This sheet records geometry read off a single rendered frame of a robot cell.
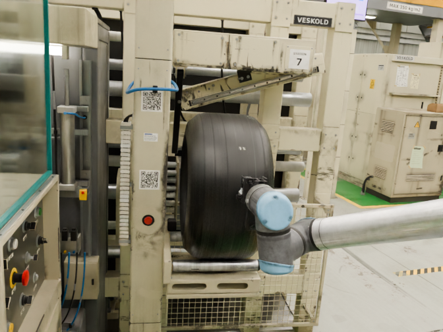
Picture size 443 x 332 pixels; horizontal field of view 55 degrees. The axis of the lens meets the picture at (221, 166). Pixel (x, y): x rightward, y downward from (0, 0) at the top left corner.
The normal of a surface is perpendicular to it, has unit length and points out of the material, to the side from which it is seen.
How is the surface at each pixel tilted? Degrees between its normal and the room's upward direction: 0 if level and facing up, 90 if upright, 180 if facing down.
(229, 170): 64
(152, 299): 90
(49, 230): 90
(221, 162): 58
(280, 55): 90
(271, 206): 78
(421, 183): 90
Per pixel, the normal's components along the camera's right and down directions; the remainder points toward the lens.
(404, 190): 0.33, 0.24
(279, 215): 0.15, 0.04
